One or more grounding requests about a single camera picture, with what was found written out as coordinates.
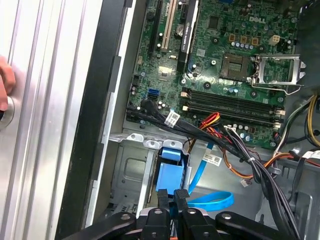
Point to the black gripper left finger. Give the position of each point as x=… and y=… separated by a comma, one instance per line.
x=157, y=225

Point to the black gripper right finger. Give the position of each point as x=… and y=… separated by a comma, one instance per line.
x=192, y=225

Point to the hard disk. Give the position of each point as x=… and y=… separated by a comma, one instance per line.
x=170, y=175

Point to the grey metal disk bay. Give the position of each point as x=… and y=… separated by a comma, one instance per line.
x=130, y=172

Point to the black RAM slot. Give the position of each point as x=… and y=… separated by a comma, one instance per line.
x=232, y=99
x=232, y=104
x=232, y=116
x=232, y=111

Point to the black expansion slot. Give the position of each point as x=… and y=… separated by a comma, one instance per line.
x=154, y=32

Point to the white expansion slot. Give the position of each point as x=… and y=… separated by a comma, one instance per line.
x=167, y=30

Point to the person's hand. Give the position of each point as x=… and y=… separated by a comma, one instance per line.
x=6, y=80

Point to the grey optical drive cage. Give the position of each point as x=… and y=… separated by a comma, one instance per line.
x=305, y=200

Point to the black open PC case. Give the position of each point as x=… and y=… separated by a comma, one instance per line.
x=85, y=125

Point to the thin metal locking lever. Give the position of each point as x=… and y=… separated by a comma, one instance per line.
x=270, y=89

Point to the CPU socket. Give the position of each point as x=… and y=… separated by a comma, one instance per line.
x=235, y=66

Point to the green motherboard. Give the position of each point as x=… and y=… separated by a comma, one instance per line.
x=212, y=42

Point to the metal socket cover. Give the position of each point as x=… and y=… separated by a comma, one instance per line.
x=296, y=72

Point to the black graphics card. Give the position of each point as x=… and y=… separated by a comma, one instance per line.
x=188, y=32

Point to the silver coin battery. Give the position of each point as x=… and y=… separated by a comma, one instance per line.
x=181, y=30

